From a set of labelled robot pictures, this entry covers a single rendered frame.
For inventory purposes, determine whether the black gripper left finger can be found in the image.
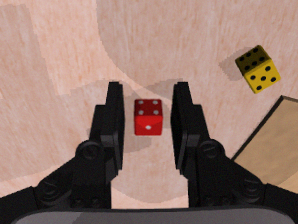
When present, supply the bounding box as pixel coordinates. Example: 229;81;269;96
0;82;125;224

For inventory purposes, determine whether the red die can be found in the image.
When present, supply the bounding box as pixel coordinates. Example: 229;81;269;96
134;99;163;136

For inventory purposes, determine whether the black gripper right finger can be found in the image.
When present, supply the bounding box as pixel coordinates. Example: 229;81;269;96
170;82;298;224

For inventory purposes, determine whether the tan square mat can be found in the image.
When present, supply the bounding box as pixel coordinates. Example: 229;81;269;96
231;95;298;193

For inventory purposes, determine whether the yellow die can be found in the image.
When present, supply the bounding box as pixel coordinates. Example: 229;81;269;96
235;45;281;94

